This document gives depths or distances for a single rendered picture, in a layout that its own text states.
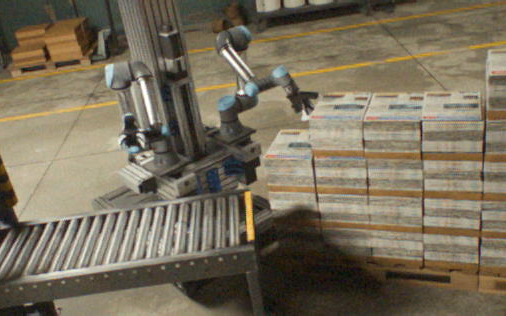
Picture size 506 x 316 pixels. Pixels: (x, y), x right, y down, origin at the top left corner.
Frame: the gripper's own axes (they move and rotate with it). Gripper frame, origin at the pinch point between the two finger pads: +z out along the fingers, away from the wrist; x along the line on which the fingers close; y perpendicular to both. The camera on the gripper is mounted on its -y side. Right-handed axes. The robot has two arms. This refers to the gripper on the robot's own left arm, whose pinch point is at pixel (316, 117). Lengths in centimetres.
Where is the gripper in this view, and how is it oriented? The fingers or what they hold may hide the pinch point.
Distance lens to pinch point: 323.7
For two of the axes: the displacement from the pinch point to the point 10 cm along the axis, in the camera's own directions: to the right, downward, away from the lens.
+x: -3.2, 4.7, -8.2
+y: -7.5, 4.1, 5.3
